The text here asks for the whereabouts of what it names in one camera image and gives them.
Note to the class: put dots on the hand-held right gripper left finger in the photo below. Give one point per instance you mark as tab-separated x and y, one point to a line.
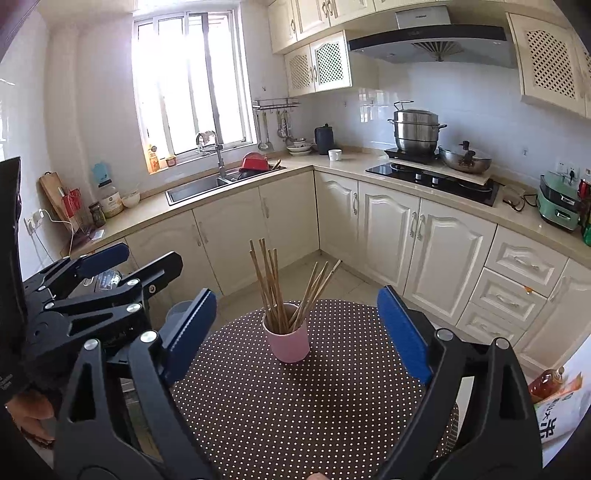
189	332

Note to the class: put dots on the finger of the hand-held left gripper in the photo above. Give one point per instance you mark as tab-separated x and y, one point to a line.
104	259
161	272

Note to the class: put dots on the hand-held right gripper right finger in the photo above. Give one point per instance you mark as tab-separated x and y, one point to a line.
406	332

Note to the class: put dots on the bunch of bamboo chopsticks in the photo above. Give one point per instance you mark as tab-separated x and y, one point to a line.
272	304

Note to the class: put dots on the pink cup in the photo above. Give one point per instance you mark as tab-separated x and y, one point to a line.
291	346

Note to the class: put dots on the person's left hand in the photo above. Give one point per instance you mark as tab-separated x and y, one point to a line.
30	410

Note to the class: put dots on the pale blue bucket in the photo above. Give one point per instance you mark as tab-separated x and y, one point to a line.
180	314

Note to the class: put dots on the dark glass jar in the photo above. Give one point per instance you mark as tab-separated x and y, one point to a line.
97	216

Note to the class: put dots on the large jar with lid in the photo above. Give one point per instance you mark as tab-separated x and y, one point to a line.
112	201

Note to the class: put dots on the white bowl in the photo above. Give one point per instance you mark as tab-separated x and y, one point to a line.
130	199

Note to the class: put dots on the wooden cutting board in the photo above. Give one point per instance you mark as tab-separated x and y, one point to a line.
51	194

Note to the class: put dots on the stainless steel sink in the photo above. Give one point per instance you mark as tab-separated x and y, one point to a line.
198	189

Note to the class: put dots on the orange bottle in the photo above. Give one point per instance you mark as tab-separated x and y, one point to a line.
153	161

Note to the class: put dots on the brown polka-dot round table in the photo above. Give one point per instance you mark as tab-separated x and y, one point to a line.
286	415

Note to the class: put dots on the chrome sink faucet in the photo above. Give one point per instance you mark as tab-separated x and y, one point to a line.
219	152

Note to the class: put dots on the red basin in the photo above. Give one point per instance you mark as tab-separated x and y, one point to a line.
253	162

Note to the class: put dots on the cooking oil bottle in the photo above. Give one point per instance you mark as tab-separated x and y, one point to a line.
545	385

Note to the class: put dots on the black glass stove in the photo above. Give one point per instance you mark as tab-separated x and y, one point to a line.
415	177

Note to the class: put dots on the hanging steel ladle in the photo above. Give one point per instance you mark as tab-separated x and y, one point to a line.
263	143

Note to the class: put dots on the white printed bag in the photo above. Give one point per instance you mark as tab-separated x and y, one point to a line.
561	415

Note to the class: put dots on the beige countertop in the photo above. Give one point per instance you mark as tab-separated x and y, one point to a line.
351	160

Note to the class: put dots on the steel wok with lid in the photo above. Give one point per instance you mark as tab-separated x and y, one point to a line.
464	159

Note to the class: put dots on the stack of bowls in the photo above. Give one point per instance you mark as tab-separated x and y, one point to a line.
299	147

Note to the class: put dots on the small white cup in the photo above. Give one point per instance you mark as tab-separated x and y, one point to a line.
335	156

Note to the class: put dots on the kitchen window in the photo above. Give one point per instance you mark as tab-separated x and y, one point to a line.
189	83

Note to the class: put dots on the green countertop appliance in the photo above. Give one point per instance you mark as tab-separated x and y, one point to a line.
558	203

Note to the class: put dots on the stainless steamer pot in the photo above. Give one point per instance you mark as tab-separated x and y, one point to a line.
415	129

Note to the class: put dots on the dark electric kettle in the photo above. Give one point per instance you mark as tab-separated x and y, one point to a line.
323	141

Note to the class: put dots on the cluster of condiment bottles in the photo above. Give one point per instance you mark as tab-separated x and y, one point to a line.
585	217

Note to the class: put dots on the black range hood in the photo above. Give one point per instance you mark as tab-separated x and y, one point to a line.
434	39

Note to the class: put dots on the wall utensil rack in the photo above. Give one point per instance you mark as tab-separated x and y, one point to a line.
276	104

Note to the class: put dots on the wall power outlet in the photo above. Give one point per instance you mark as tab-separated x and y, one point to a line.
568	168

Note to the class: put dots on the cream wall cabinets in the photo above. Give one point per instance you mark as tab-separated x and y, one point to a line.
318	46

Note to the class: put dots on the cream lattice wall cabinet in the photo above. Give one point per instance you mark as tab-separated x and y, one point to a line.
549	60

